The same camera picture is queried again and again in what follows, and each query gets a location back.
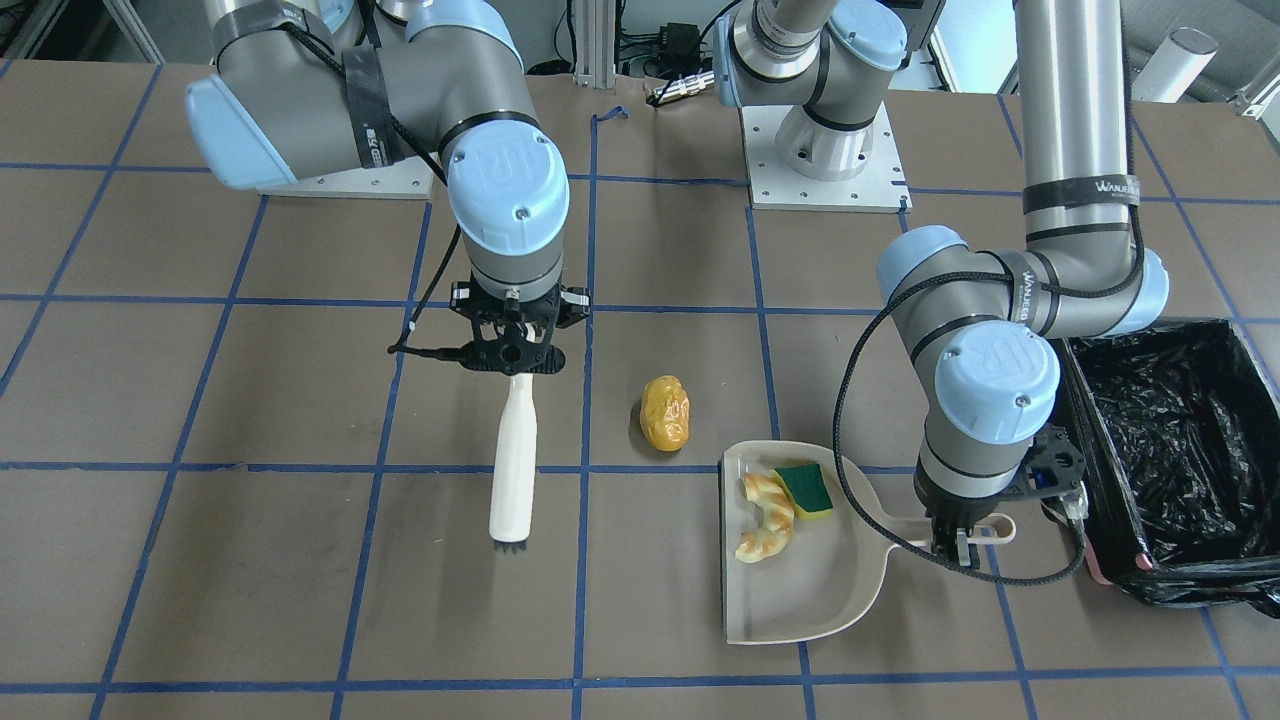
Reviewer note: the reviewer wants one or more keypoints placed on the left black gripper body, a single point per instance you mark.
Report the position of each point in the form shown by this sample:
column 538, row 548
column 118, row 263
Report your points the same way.
column 944, row 511

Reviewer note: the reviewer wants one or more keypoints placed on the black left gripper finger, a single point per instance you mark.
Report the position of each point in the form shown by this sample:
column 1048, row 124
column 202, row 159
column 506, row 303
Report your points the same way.
column 966, row 551
column 943, row 546

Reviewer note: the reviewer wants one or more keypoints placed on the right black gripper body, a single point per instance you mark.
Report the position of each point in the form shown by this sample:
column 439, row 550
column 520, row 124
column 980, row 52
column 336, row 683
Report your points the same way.
column 465, row 296

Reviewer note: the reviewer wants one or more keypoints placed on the beige plastic dustpan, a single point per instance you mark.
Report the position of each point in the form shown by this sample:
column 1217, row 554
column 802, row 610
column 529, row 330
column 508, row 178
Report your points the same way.
column 826, row 578

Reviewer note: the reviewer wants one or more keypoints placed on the yellow green sponge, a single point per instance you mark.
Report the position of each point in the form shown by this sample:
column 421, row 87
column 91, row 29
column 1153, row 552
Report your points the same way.
column 806, row 489

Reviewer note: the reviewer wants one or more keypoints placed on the yellow toy potato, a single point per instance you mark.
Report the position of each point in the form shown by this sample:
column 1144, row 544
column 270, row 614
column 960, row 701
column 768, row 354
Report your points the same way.
column 665, row 414

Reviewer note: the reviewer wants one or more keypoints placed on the beige hand brush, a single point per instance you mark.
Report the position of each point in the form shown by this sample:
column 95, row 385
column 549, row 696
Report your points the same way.
column 514, row 475

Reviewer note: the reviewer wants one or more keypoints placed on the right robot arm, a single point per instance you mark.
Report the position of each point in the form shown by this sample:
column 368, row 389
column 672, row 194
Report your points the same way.
column 292, row 100

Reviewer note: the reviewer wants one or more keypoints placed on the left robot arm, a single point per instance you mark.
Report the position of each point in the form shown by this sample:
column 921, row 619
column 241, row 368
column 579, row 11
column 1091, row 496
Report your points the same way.
column 978, row 325

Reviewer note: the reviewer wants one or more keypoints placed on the black lined trash bin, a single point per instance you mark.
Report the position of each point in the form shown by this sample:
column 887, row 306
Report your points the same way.
column 1179, row 434

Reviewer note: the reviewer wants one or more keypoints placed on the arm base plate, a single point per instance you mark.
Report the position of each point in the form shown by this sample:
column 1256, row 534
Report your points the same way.
column 410, row 179
column 794, row 164

